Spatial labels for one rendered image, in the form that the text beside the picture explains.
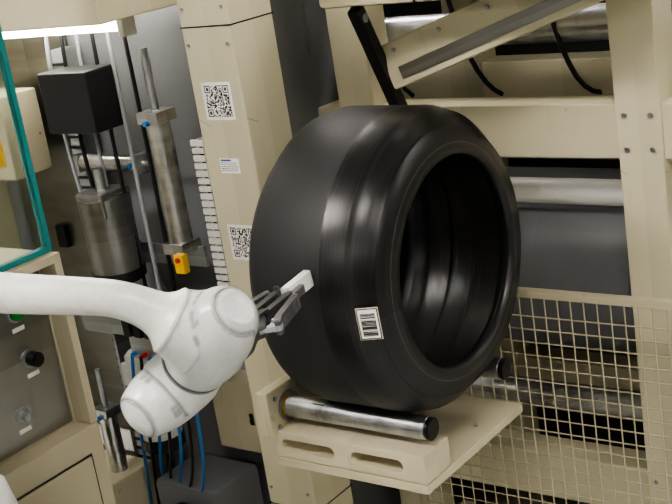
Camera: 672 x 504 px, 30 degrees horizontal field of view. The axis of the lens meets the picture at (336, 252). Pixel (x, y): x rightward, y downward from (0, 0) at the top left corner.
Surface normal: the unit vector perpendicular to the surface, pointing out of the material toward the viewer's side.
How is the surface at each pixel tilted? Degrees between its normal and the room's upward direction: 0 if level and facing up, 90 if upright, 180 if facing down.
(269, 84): 90
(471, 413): 0
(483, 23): 90
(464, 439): 0
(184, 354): 107
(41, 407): 90
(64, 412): 90
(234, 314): 57
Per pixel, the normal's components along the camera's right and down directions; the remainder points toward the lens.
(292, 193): -0.54, -0.39
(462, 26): -0.58, 0.32
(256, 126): 0.80, 0.06
